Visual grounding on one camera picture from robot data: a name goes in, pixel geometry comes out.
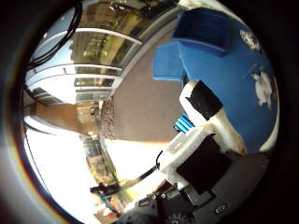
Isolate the blue plastic container bin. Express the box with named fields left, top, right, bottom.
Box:
left=152, top=7, right=233, bottom=82

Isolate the black cable bundle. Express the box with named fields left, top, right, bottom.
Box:
left=28, top=1, right=84, bottom=70

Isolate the brown spotted white plush dog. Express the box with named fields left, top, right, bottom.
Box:
left=239, top=29, right=262, bottom=52

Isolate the thin black hand cable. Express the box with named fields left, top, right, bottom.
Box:
left=120, top=150, right=164, bottom=190

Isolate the cyan black striped panel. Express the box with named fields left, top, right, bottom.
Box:
left=174, top=113, right=196, bottom=134

